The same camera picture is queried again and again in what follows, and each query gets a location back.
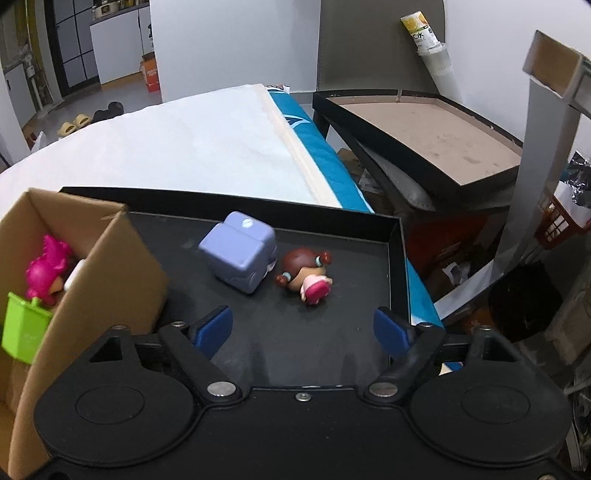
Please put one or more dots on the brown cardboard box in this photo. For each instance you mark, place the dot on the brown cardboard box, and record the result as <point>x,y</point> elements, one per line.
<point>124,277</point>

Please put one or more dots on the silver foil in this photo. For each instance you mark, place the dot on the silver foil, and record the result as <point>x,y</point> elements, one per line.
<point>581,180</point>

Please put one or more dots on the black framed board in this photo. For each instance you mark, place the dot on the black framed board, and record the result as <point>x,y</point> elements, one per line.
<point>434,138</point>

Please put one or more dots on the red basket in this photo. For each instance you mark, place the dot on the red basket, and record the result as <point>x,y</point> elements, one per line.
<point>558,226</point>

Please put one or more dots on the purple toy cube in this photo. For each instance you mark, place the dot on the purple toy cube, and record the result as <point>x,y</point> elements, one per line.
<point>235,254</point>

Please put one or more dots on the brown haired doll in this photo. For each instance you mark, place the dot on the brown haired doll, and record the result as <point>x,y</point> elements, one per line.
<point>304,272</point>

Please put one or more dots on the yellow drink carton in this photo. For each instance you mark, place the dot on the yellow drink carton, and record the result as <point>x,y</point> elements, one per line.
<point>419,30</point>

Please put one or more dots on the pink haired doll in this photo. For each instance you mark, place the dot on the pink haired doll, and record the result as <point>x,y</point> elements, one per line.
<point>46,272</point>

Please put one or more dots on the black tray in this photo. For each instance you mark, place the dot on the black tray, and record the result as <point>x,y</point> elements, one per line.
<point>300,341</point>

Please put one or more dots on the black bag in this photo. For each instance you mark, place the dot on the black bag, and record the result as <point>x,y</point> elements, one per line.
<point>524,300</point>

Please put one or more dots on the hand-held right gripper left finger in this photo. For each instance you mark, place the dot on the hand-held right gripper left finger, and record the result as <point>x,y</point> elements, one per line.
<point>214,327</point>

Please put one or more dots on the white cabinet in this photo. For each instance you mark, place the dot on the white cabinet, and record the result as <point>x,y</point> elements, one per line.
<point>120,41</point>

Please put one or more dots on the yellow slipper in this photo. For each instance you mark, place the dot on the yellow slipper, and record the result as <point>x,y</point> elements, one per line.
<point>67,129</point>
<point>82,121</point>

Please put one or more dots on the black slipper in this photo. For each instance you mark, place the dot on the black slipper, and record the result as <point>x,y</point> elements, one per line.
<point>115,109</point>
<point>100,115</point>

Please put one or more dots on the grey square post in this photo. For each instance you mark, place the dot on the grey square post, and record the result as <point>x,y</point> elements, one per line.
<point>540,161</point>

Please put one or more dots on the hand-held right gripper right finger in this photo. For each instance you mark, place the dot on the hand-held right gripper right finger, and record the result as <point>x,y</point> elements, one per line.
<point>390,330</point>

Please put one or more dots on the orange box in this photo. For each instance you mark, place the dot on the orange box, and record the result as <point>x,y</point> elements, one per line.
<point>151,74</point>

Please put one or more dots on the green plastic container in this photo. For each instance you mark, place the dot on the green plastic container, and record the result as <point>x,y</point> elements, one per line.
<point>25,327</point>

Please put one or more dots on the grey cushion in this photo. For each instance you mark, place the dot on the grey cushion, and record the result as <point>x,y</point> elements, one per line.
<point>406,184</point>

